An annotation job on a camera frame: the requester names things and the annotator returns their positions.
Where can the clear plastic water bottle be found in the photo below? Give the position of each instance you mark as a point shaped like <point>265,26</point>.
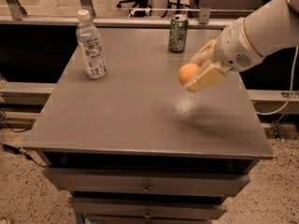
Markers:
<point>90,46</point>

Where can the grey drawer cabinet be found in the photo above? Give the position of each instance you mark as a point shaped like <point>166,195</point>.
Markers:
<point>135,147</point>

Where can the green soda can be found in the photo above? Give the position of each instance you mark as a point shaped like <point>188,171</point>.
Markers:
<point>178,33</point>

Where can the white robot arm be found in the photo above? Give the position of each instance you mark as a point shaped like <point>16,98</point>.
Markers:
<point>273,27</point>

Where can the metal railing frame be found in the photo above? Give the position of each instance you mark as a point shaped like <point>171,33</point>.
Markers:
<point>204,14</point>

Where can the orange fruit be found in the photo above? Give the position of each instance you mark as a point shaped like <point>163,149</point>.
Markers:
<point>186,72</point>

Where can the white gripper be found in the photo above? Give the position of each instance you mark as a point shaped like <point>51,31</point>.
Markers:
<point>234,48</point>

